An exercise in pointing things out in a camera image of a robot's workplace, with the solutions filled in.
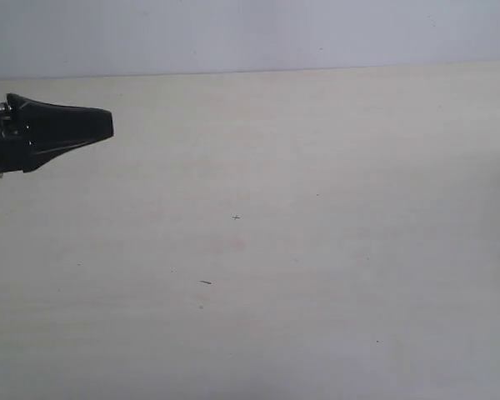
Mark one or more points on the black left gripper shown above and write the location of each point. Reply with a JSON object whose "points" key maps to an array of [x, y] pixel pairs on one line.
{"points": [[39, 132]]}

